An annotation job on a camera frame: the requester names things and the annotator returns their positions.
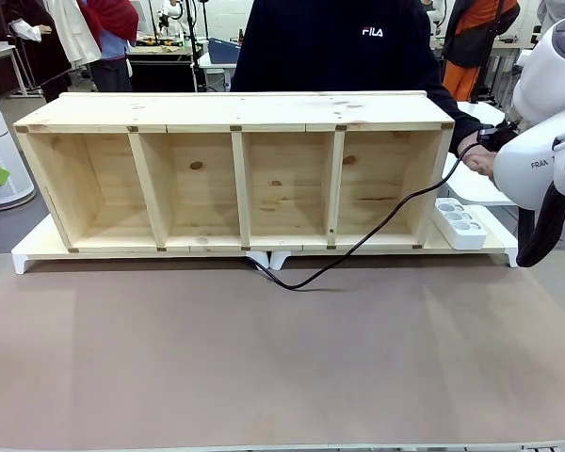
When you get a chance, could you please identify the person's left forearm dark sleeve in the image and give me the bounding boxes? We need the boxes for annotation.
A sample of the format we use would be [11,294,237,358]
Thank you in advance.
[423,77,484,157]

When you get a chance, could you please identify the grey desk white legs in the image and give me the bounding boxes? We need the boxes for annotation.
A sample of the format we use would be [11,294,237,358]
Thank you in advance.
[0,40,31,99]

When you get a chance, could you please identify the blue board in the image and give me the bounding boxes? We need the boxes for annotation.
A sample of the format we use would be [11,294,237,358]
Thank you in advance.
[205,37,242,67]

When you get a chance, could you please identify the four-compartment pine wood shelf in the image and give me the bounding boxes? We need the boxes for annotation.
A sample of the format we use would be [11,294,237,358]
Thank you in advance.
[12,90,456,254]

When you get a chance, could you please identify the person in red and blue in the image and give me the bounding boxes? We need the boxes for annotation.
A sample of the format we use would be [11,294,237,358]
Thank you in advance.
[78,0,140,93]

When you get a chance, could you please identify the black power cable with plug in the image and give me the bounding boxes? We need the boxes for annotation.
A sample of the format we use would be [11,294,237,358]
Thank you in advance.
[250,149,475,292]

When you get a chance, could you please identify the black arm cable sleeve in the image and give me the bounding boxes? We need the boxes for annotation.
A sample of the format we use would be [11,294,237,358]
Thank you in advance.
[516,181,565,268]

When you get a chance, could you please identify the person in dark FILA sweater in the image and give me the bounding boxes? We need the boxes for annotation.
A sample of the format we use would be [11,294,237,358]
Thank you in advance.
[230,0,442,93]

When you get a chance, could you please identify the black background cart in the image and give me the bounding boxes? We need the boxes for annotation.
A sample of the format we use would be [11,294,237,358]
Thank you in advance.
[128,36,200,93]

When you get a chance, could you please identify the hanging white coat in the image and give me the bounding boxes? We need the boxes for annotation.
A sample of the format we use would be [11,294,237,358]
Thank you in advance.
[51,0,103,66]

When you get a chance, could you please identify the white power strip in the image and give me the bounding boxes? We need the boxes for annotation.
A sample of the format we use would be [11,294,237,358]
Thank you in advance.
[432,198,490,250]

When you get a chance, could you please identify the black garment with white sleeve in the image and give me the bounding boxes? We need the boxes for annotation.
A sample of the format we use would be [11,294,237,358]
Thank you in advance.
[3,0,73,91]

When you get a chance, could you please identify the white riser stand wood top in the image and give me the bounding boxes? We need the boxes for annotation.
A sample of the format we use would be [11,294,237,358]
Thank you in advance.
[268,220,522,271]
[10,214,270,276]

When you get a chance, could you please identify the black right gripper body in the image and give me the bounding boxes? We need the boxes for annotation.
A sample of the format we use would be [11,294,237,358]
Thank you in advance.
[477,121,519,148]

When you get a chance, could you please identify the person's left hand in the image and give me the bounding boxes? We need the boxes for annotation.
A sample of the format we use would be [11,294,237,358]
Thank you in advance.
[460,142,499,179]

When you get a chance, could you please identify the person in orange and black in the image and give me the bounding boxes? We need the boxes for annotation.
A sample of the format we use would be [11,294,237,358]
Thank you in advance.
[441,0,522,103]

